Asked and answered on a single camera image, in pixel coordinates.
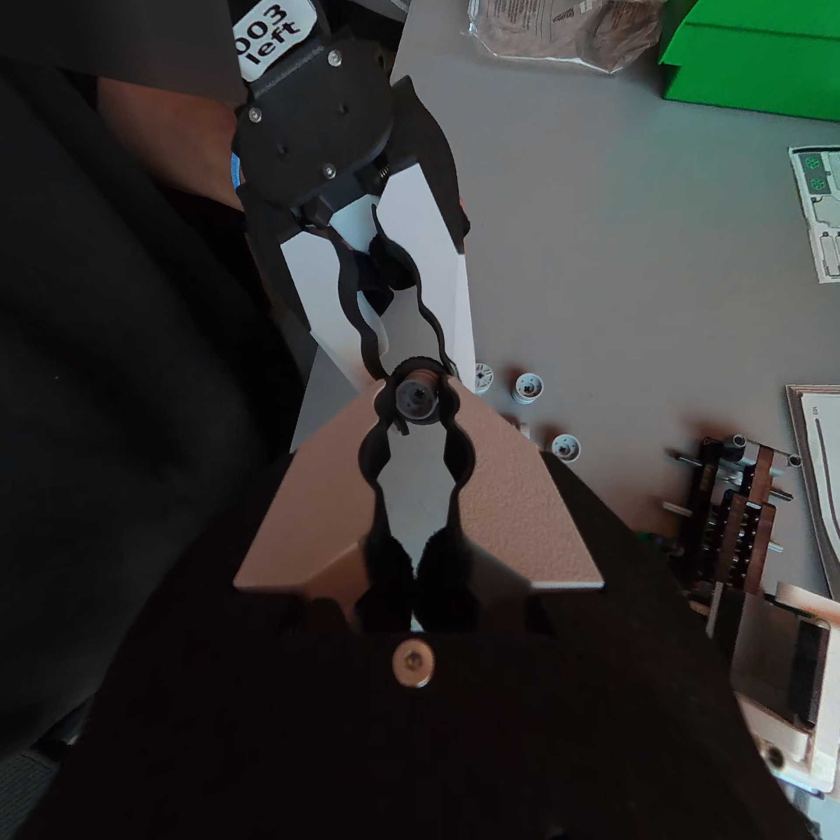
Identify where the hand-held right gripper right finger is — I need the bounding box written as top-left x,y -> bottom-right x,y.
421,380 -> 607,634

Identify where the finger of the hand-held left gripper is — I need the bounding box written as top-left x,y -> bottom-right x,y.
280,196 -> 395,386
371,165 -> 476,393

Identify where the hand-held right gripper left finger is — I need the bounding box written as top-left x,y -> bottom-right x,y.
233,380 -> 398,634

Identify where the black rubber tire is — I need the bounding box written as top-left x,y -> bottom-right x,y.
392,356 -> 441,428

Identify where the person's left forearm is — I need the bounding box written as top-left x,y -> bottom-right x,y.
98,75 -> 253,213

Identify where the partly built toy truck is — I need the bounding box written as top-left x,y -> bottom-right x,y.
660,435 -> 840,798

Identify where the clear plastic bag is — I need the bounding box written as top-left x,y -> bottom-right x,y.
468,0 -> 665,75

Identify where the instruction booklet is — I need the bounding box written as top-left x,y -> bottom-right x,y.
785,385 -> 840,595

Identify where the green white sticker sheet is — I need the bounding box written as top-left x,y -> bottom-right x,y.
789,143 -> 840,286

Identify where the green plastic bin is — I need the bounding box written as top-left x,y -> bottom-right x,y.
659,0 -> 840,123

